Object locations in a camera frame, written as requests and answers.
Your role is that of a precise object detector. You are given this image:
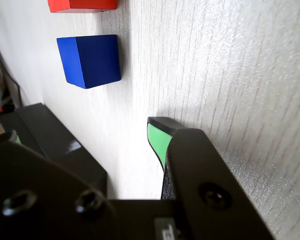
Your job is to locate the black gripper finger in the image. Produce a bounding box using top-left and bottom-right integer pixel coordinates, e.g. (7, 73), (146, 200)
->
(146, 116), (276, 240)
(0, 131), (121, 240)

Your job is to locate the blue cube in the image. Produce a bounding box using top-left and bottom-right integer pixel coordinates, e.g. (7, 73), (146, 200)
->
(56, 34), (122, 90)

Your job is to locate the red cube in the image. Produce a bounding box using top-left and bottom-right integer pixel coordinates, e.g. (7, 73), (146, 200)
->
(47, 0), (118, 14)

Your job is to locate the black open box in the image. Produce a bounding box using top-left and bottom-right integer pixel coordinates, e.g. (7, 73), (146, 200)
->
(14, 102), (109, 199)

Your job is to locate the black cardboard box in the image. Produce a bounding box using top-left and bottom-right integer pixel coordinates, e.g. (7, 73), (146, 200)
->
(0, 109), (50, 161)

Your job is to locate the thick black power cable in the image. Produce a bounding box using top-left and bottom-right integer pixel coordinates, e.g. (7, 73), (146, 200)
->
(0, 47), (23, 107)

